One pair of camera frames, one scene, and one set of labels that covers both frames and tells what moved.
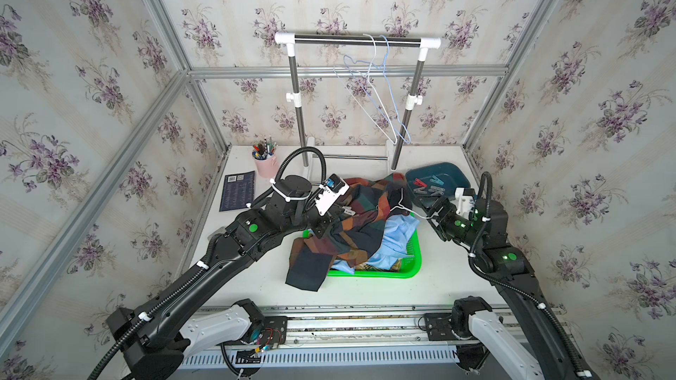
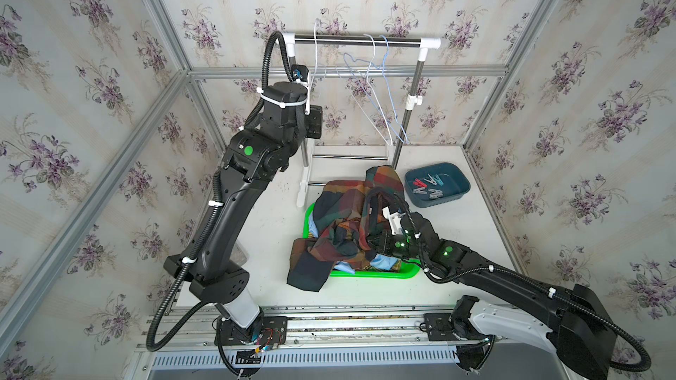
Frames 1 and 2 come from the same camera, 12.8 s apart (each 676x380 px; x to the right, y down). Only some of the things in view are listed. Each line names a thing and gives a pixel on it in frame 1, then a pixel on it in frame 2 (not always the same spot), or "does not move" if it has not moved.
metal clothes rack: (291, 39) does not move
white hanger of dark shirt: (407, 208) to (316, 61)
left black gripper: (326, 220) to (313, 129)
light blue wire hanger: (345, 57) does not move
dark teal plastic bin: (434, 179) does not move
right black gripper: (445, 218) to (384, 243)
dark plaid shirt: (371, 202) does not move
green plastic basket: (410, 266) does not move
